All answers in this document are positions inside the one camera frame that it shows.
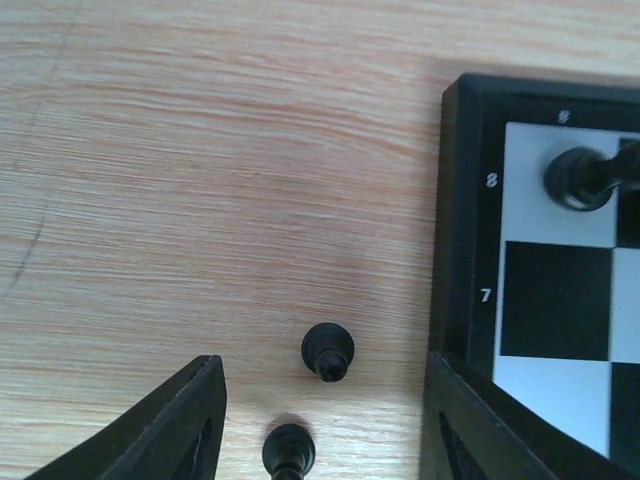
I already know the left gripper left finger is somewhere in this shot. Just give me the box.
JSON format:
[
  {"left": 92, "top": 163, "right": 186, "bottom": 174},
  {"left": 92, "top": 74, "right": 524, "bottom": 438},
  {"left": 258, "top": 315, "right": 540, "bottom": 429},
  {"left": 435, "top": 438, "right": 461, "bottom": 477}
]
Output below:
[{"left": 29, "top": 355, "right": 226, "bottom": 479}]

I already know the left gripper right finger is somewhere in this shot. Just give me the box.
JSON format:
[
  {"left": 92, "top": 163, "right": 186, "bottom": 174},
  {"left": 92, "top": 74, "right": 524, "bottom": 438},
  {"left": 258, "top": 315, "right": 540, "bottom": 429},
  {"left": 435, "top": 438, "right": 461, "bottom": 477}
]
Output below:
[{"left": 421, "top": 351, "right": 635, "bottom": 479}]

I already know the black pawn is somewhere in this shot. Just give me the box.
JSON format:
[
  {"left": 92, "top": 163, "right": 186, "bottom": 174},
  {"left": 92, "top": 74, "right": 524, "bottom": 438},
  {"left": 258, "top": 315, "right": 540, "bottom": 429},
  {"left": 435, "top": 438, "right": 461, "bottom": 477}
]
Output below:
[
  {"left": 262, "top": 423, "right": 316, "bottom": 480},
  {"left": 301, "top": 322, "right": 355, "bottom": 383}
]

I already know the black rook piece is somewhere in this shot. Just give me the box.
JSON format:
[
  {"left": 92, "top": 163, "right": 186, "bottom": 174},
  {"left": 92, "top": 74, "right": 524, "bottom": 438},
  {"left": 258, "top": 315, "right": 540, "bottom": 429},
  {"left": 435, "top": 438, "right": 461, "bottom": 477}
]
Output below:
[{"left": 543, "top": 142, "right": 639, "bottom": 212}]

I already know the black and white chessboard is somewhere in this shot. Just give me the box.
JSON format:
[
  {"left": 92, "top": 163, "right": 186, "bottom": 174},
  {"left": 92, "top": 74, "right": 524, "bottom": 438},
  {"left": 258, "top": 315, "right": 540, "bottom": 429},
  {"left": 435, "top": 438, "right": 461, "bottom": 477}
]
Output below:
[{"left": 431, "top": 73, "right": 639, "bottom": 474}]

